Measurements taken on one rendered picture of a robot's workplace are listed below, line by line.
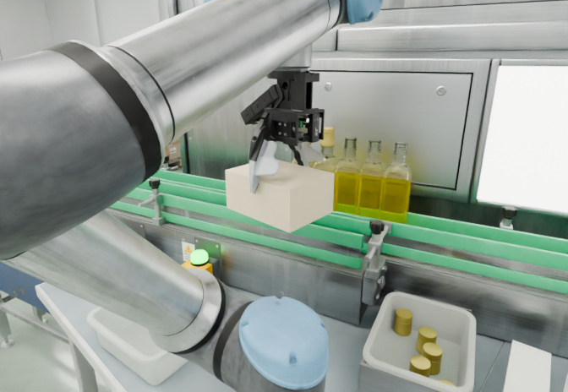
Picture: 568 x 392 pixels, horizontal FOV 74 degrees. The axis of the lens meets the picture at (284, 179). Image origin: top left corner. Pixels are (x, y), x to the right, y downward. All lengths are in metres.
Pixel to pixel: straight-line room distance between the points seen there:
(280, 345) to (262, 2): 0.37
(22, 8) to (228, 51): 6.88
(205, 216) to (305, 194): 0.44
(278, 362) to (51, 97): 0.37
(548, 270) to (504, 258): 0.08
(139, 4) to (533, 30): 5.22
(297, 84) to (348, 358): 0.54
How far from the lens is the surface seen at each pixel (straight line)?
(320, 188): 0.66
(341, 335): 0.89
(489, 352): 0.94
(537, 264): 0.91
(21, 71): 0.24
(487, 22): 0.99
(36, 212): 0.23
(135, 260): 0.43
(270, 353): 0.49
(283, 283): 0.93
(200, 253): 0.98
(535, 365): 0.86
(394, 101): 1.00
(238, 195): 0.69
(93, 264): 0.41
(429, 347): 0.81
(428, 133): 1.00
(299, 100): 0.60
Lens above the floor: 1.32
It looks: 18 degrees down
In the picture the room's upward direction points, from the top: straight up
